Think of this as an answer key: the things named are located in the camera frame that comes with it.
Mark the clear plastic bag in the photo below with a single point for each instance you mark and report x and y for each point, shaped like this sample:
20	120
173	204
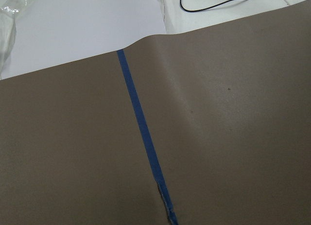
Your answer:
9	12

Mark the white paper sheet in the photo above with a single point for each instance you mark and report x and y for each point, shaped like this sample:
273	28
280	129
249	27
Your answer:
53	32

